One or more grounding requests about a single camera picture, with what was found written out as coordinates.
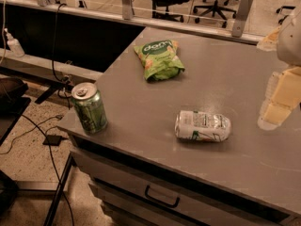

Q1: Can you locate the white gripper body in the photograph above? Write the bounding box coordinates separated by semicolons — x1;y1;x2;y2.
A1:
277;7;301;66

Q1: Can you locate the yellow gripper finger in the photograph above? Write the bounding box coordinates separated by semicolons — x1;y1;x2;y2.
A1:
257;26;280;52
258;67;301;130

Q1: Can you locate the green rice chip bag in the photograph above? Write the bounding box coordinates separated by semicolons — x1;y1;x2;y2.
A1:
134;40;185;82

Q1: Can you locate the white crushed can lying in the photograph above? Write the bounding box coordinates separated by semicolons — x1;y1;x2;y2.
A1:
175;110;231;142

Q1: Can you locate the green soda can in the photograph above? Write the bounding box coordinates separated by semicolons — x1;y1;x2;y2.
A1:
71;82;107;134

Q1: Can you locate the black power adapter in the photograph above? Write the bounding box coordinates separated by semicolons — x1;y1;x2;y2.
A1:
43;135;62;146

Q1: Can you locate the clear sanitizer bottle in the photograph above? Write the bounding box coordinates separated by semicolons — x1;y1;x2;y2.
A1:
4;28;24;57

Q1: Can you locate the grey drawer with black handle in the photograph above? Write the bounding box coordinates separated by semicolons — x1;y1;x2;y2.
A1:
71;149;280;226

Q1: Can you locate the black hanging cable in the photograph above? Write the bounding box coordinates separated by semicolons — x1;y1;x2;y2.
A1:
51;3;73;89

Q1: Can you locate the black floor cable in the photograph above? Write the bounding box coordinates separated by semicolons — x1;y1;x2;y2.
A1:
0;113;75;226

